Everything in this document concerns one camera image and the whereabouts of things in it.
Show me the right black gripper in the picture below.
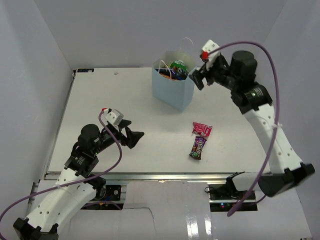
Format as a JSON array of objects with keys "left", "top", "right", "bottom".
[{"left": 188, "top": 56, "right": 238, "bottom": 91}]

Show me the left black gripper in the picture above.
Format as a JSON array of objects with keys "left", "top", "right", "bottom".
[{"left": 92, "top": 118, "right": 144, "bottom": 155}]

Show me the green snack bag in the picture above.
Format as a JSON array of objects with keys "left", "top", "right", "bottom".
[{"left": 169, "top": 60, "right": 189, "bottom": 75}]

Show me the orange potato chip bag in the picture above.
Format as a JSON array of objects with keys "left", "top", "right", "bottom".
[{"left": 158, "top": 69, "right": 187, "bottom": 81}]

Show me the brown M&M's packet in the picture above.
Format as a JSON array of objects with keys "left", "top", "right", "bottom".
[{"left": 189, "top": 136, "right": 207, "bottom": 160}]

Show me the blue snack bag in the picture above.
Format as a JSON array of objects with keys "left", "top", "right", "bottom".
[{"left": 155, "top": 67, "right": 188, "bottom": 81}]

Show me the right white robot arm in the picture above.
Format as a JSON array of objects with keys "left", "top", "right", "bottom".
[{"left": 190, "top": 50, "right": 315, "bottom": 198}]

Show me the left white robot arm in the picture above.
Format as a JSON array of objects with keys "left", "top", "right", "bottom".
[{"left": 13, "top": 120, "right": 144, "bottom": 240}]

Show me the light blue paper bag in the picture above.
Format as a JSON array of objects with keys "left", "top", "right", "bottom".
[{"left": 151, "top": 46, "right": 196, "bottom": 112}]

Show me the pink candy packet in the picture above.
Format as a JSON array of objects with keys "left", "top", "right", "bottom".
[{"left": 192, "top": 122, "right": 213, "bottom": 138}]

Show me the left blue table label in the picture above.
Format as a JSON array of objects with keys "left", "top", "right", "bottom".
[{"left": 76, "top": 68, "right": 95, "bottom": 73}]

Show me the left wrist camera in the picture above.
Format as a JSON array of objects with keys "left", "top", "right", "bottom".
[{"left": 102, "top": 108, "right": 124, "bottom": 126}]

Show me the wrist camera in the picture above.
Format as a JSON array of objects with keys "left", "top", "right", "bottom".
[
  {"left": 200, "top": 39, "right": 221, "bottom": 71},
  {"left": 102, "top": 108, "right": 124, "bottom": 126}
]

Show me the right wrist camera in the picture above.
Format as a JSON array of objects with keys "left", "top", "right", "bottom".
[{"left": 200, "top": 39, "right": 221, "bottom": 71}]

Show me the aluminium front rail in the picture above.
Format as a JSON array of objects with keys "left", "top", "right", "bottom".
[{"left": 44, "top": 172, "right": 283, "bottom": 182}]

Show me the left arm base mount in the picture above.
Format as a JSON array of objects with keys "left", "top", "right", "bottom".
[{"left": 92, "top": 184, "right": 122, "bottom": 201}]

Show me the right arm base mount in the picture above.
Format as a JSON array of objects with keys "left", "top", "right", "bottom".
[{"left": 204, "top": 172, "right": 247, "bottom": 201}]

